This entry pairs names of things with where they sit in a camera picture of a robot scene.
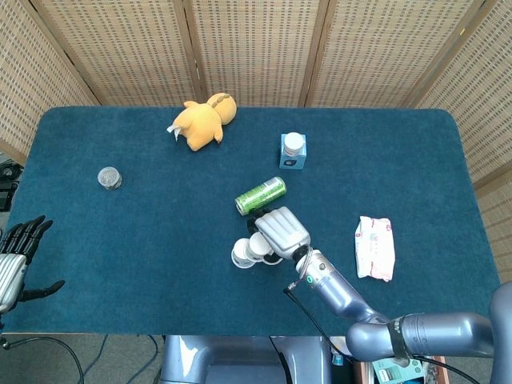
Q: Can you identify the woven wooden folding screen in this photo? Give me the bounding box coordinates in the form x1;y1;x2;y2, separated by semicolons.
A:
0;0;512;283

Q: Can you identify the orange plush toy animal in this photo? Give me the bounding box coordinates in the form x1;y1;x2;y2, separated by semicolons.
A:
166;92;238;153

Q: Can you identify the black floor cable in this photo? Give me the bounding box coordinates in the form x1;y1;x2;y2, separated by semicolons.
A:
0;335;85;384

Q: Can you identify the blue floor cable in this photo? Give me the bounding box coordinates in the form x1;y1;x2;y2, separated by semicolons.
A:
84;334;110;384

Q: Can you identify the white wet wipes pack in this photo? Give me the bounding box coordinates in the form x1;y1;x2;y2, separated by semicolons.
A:
354;215;396;283

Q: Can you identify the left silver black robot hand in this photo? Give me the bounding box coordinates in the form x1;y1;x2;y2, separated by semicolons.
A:
0;214;66;315

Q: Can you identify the green drink can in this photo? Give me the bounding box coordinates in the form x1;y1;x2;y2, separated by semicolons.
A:
234;176;288;217

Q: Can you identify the light blue cardboard box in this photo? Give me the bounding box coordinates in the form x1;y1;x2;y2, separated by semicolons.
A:
278;134;308;170

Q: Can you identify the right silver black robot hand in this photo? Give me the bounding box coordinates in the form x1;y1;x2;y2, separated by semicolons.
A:
246;206;312;259

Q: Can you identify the blue felt table cover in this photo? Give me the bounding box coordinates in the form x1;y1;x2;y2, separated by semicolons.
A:
0;106;508;336

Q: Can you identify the black equipment on floor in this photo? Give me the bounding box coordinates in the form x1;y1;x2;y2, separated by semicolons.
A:
0;154;21;213

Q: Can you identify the grey-blue robot torso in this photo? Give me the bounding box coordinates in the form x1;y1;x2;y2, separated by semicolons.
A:
159;334;333;384

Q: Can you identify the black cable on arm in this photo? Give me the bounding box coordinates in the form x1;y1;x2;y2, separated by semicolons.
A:
282;282;349;357

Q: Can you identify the white cream jar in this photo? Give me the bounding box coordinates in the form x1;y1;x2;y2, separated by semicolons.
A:
282;131;306;157

